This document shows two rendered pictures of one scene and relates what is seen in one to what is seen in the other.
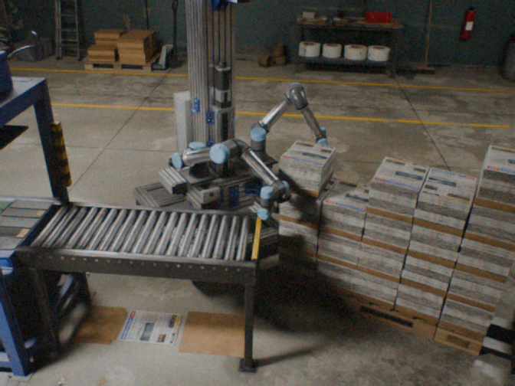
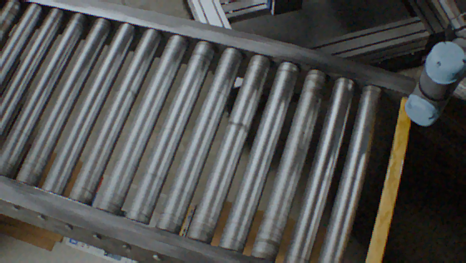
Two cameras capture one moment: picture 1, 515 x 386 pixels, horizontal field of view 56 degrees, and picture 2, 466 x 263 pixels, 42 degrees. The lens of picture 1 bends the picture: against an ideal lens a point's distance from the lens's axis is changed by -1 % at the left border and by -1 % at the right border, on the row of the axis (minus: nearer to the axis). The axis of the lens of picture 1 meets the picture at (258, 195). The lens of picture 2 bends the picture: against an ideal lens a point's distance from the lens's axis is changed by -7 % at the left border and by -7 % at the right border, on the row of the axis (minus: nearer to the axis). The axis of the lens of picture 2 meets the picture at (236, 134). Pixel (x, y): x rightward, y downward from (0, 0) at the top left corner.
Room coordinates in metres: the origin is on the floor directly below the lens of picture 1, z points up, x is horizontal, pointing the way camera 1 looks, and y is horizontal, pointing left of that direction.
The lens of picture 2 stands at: (1.73, 0.18, 1.97)
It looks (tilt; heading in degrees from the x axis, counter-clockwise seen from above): 61 degrees down; 14
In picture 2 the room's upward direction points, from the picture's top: straight up
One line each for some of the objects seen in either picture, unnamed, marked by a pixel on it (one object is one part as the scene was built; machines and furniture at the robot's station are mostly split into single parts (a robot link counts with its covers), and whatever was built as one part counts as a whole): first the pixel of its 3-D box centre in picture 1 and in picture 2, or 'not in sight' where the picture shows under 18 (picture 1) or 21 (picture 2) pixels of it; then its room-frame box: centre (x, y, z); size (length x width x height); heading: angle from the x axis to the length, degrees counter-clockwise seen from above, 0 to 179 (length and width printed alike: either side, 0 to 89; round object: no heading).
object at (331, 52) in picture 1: (346, 40); not in sight; (8.87, -1.47, 0.55); 1.80 x 0.70 x 1.09; 87
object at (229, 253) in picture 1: (232, 239); (323, 171); (2.32, 0.14, 0.77); 0.47 x 0.05 x 0.05; 177
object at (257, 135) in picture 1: (258, 138); not in sight; (3.34, 0.02, 0.98); 0.13 x 0.12 x 0.14; 0
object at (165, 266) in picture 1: (134, 265); (52, 214); (2.10, 0.67, 0.74); 1.34 x 0.05 x 0.12; 87
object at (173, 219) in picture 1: (166, 235); (144, 121); (2.35, 0.53, 0.77); 0.47 x 0.05 x 0.05; 177
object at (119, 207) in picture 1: (157, 216); (136, 30); (2.61, 0.64, 0.74); 1.34 x 0.05 x 0.12; 87
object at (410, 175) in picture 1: (401, 172); not in sight; (2.68, -0.88, 1.06); 0.37 x 0.29 x 0.01; 155
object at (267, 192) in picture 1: (268, 195); (448, 66); (2.51, -0.06, 0.97); 0.11 x 0.08 x 0.11; 141
